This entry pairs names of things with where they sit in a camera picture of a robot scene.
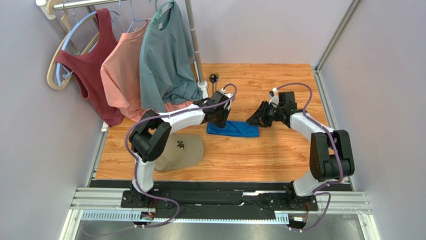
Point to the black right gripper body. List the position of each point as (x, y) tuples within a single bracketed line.
[(266, 114)]

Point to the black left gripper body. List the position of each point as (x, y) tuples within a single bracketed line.
[(222, 116)]

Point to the blue cloth napkin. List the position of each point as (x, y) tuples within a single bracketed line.
[(232, 128)]

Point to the black spoon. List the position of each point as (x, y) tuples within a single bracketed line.
[(214, 78)]

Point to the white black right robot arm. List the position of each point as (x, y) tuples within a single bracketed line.
[(331, 156)]

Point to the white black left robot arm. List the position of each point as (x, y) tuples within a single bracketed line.
[(156, 146)]

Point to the white clothes rack foot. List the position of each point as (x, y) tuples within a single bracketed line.
[(203, 86)]

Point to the beige baseball cap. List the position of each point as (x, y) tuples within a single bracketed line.
[(181, 151)]

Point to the teal t-shirt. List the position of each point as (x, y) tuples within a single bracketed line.
[(166, 56)]

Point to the pink t-shirt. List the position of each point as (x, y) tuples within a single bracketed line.
[(120, 76)]

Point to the teal clothes hanger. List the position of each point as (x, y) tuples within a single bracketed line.
[(159, 10)]

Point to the maroon tank top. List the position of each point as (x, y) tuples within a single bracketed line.
[(86, 69)]

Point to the light blue clothes hanger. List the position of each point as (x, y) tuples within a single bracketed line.
[(57, 75)]

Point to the wooden clothes hanger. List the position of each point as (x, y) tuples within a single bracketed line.
[(57, 11)]

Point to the metal clothes rack pole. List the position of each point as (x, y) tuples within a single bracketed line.
[(197, 63)]

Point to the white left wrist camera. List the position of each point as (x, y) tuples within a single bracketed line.
[(227, 99)]

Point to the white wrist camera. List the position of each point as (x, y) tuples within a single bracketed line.
[(227, 99), (273, 97)]

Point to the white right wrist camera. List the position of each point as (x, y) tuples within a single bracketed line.
[(273, 97)]

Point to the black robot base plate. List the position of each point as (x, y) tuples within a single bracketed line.
[(275, 201)]

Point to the aluminium frame rail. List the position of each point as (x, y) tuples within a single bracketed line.
[(96, 212)]

